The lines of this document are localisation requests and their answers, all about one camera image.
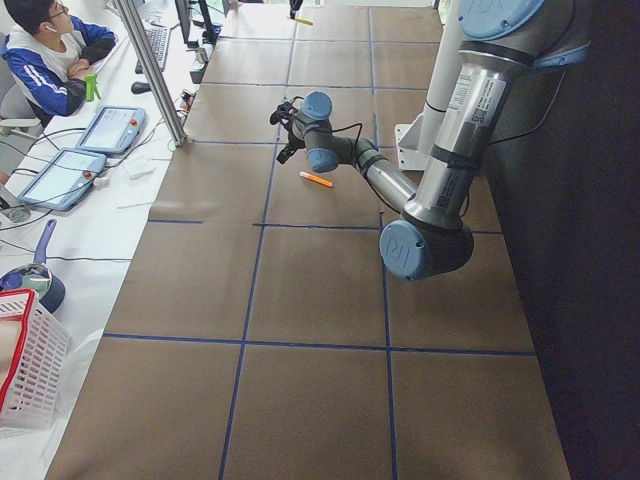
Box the orange highlighter pen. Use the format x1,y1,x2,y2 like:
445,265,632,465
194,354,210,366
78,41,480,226
299,171,333,188

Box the black keyboard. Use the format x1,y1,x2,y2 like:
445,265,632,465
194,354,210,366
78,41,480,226
145,26,171,71

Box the black computer mouse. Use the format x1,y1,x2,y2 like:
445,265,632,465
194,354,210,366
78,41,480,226
130,81,151,95

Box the person in blue jacket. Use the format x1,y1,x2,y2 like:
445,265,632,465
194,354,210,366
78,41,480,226
1,0,116,126

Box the blue teach pendant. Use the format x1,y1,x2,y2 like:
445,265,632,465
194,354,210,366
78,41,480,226
17,148,107,211
76,105,146,154

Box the white plastic basket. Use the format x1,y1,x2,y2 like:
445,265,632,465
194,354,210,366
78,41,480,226
1,289,70,431

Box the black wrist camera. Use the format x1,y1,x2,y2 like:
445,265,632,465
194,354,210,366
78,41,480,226
269,97,299,127

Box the black computer monitor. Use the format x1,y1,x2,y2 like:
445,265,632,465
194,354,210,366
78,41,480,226
174,0,222,50

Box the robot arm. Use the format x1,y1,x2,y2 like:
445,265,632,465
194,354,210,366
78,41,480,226
270,1,593,280

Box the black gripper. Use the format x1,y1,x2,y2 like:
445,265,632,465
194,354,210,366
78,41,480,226
289,0,303,19
276,132,303,164

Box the yellow highlighter pen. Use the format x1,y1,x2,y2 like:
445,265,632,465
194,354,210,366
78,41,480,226
293,17,314,26

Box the aluminium frame post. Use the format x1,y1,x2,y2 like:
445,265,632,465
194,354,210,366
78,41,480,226
115,0,187,147

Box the grey office chair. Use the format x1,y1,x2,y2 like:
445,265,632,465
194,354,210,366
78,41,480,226
1,60,42,139

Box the blue saucepan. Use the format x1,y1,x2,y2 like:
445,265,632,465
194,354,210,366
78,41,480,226
1,219,66,313

